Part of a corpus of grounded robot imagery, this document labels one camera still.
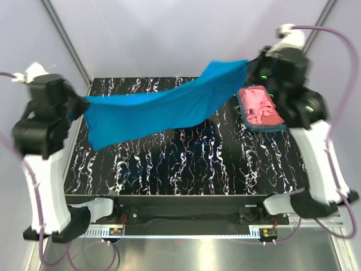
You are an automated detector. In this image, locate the blue t shirt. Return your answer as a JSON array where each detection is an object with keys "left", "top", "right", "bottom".
[{"left": 84, "top": 60, "right": 248, "bottom": 151}]

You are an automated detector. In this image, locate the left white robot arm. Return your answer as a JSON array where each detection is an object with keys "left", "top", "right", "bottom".
[{"left": 12, "top": 73, "right": 122, "bottom": 243}]

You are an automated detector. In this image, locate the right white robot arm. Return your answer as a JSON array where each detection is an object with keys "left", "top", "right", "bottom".
[{"left": 248, "top": 46, "right": 360, "bottom": 224}]

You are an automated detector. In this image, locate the light pink t shirt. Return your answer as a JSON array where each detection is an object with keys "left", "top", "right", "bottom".
[{"left": 239, "top": 89, "right": 276, "bottom": 125}]

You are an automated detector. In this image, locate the salmon pink folded t shirt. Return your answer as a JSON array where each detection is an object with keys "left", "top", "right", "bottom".
[{"left": 239, "top": 86, "right": 285, "bottom": 127}]

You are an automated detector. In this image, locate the teal transparent plastic bin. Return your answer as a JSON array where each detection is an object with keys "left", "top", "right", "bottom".
[{"left": 237, "top": 86, "right": 287, "bottom": 133}]

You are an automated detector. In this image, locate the left small circuit board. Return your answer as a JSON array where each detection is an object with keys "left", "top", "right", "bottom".
[{"left": 109, "top": 228, "right": 124, "bottom": 237}]

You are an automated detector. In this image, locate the small circuit board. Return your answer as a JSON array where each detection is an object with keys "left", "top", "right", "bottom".
[
  {"left": 260, "top": 228, "right": 278, "bottom": 238},
  {"left": 109, "top": 228, "right": 124, "bottom": 237}
]

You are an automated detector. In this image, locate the right small circuit board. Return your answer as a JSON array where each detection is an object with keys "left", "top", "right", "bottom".
[{"left": 260, "top": 228, "right": 278, "bottom": 238}]

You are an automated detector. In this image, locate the left aluminium frame post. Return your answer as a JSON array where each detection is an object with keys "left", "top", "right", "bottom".
[{"left": 39, "top": 0, "right": 93, "bottom": 86}]

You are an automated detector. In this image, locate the aluminium frame post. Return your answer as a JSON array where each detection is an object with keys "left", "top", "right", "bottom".
[
  {"left": 303, "top": 0, "right": 338, "bottom": 54},
  {"left": 39, "top": 0, "right": 93, "bottom": 86}
]

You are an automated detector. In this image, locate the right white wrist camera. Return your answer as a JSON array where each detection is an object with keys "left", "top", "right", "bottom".
[{"left": 266, "top": 24, "right": 305, "bottom": 56}]

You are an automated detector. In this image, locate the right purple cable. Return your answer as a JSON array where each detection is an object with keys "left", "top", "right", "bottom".
[{"left": 292, "top": 24, "right": 359, "bottom": 243}]

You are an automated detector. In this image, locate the purple cable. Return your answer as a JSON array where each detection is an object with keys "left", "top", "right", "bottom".
[
  {"left": 0, "top": 71, "right": 119, "bottom": 269},
  {"left": 292, "top": 24, "right": 359, "bottom": 243}
]

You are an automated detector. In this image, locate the right aluminium frame post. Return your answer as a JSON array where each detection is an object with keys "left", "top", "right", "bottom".
[{"left": 303, "top": 0, "right": 338, "bottom": 54}]

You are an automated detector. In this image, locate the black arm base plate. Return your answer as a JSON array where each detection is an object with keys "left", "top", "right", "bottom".
[{"left": 111, "top": 195, "right": 289, "bottom": 226}]

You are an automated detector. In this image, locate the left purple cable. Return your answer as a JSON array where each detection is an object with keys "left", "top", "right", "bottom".
[{"left": 0, "top": 71, "right": 119, "bottom": 269}]

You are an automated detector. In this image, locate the aluminium front rail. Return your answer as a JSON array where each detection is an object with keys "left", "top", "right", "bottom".
[{"left": 37, "top": 204, "right": 345, "bottom": 229}]

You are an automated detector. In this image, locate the white slotted cable duct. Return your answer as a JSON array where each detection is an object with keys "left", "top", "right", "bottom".
[{"left": 81, "top": 226, "right": 260, "bottom": 239}]

